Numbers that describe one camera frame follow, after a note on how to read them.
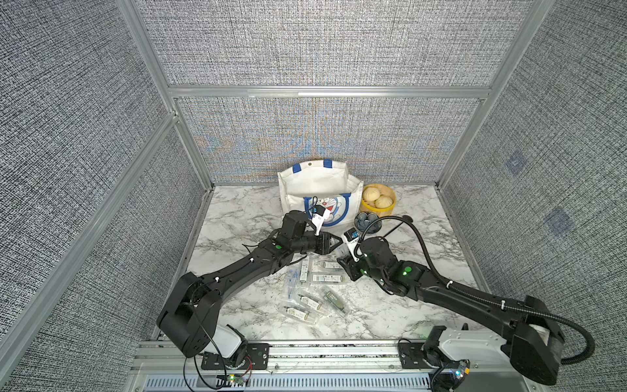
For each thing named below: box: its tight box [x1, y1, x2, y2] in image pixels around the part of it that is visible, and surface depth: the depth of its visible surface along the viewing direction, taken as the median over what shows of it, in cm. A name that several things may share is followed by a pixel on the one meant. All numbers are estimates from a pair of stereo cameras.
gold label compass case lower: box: [275, 302, 318, 325], surface depth 82 cm
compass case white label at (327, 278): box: [312, 274, 343, 283], surface depth 90 cm
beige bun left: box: [362, 187, 381, 202], surface depth 109 cm
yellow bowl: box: [359, 182, 396, 219], surface depth 108 cm
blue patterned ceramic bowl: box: [354, 212, 383, 234], surface depth 104 cm
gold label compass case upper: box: [300, 296, 323, 311], surface depth 85 cm
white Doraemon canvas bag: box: [277, 160, 365, 233], surface depth 100 cm
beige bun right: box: [374, 194, 394, 209], surface depth 108 cm
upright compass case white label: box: [299, 255, 310, 282], surface depth 91 cm
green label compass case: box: [323, 290, 346, 314], surface depth 85 cm
